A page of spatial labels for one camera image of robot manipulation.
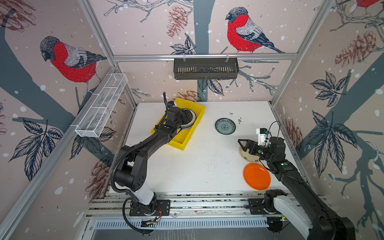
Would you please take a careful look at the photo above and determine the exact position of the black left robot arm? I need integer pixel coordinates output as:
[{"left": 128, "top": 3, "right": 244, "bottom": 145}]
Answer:
[{"left": 110, "top": 106, "right": 197, "bottom": 215}]

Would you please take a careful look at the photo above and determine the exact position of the yellow plastic bin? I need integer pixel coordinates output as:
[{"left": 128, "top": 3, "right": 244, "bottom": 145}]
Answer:
[{"left": 150, "top": 99, "right": 205, "bottom": 151}]

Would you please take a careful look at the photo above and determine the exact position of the black hanging basket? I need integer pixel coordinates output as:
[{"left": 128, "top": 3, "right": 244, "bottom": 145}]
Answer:
[{"left": 174, "top": 58, "right": 239, "bottom": 80}]

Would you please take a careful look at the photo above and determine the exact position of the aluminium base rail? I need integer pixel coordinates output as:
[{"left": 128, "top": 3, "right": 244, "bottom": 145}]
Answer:
[{"left": 86, "top": 191, "right": 328, "bottom": 230}]

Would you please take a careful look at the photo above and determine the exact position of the blue floral green plate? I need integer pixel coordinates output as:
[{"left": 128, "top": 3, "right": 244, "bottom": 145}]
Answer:
[{"left": 215, "top": 118, "right": 236, "bottom": 136}]

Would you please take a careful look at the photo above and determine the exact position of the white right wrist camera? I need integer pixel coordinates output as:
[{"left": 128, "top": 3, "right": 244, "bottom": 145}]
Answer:
[{"left": 256, "top": 128, "right": 269, "bottom": 146}]

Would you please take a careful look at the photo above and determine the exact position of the black glossy plate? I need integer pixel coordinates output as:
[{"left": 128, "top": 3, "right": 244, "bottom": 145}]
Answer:
[{"left": 180, "top": 108, "right": 197, "bottom": 130}]

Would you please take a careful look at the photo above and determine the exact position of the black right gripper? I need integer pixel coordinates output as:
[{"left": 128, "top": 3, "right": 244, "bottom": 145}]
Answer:
[{"left": 239, "top": 137, "right": 275, "bottom": 163}]

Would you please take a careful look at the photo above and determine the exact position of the white wire mesh basket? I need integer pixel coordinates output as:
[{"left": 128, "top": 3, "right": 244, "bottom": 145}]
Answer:
[{"left": 75, "top": 73, "right": 128, "bottom": 138}]

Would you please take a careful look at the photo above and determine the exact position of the orange plate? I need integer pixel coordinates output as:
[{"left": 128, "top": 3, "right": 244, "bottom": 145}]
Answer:
[{"left": 243, "top": 163, "right": 271, "bottom": 191}]

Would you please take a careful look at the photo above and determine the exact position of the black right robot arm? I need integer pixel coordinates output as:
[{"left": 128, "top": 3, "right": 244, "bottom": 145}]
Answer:
[{"left": 238, "top": 137, "right": 356, "bottom": 240}]

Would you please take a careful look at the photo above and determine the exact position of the aluminium frame post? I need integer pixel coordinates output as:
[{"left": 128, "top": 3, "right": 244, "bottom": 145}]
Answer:
[{"left": 270, "top": 0, "right": 334, "bottom": 108}]

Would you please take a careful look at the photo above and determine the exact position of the cream plate under right gripper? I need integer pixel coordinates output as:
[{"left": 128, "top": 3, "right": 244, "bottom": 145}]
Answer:
[{"left": 239, "top": 148, "right": 260, "bottom": 163}]

